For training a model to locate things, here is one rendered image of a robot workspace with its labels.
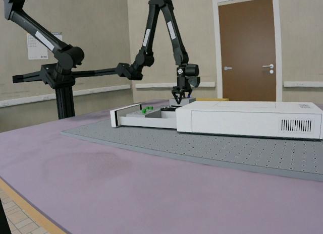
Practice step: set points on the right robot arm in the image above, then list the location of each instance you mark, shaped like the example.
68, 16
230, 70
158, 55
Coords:
67, 55

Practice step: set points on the white cooling block with round holes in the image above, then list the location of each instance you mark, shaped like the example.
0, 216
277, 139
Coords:
155, 113

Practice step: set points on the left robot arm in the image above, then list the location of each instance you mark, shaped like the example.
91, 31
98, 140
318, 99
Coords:
180, 54

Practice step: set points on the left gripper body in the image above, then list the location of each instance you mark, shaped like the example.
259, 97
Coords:
177, 88

